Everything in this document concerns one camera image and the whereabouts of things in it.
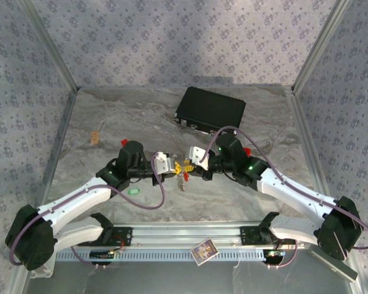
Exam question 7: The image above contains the black metal-trimmed case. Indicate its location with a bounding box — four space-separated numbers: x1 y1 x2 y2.
174 86 247 138

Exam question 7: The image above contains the colourful picture card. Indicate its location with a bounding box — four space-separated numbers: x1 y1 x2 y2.
190 238 219 266

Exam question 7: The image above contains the grey metal bar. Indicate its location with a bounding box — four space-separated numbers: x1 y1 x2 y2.
306 246 359 283

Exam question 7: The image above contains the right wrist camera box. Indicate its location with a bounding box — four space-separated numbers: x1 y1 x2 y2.
186 146 210 171

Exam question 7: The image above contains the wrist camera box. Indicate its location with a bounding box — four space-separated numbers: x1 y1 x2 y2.
186 146 210 171
153 151 177 175

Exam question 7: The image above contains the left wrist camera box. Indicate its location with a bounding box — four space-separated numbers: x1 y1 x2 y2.
153 151 177 175

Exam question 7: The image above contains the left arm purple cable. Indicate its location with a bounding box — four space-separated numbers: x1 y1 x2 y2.
10 153 168 268

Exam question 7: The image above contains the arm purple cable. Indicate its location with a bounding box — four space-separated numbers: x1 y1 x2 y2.
202 127 368 271
10 153 168 268

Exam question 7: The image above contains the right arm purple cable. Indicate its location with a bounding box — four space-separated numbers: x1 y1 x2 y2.
202 127 368 271

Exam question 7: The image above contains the aluminium mounting rail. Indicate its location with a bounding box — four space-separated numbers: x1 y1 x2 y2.
56 223 323 249

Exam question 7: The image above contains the aluminium side rail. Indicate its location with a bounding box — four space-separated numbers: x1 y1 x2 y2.
33 88 79 212
285 87 338 203

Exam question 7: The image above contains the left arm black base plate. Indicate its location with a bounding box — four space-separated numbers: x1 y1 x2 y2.
101 226 133 247

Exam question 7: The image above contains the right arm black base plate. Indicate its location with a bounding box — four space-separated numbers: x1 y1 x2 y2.
240 225 297 246

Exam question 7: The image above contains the grey slotted cable duct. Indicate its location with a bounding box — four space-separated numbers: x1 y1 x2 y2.
55 248 266 263

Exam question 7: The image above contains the aluminium corner post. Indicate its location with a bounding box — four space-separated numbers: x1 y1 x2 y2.
291 0 355 94
18 0 80 91

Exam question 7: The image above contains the grey plastic bracket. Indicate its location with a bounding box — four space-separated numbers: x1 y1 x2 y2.
30 260 56 279

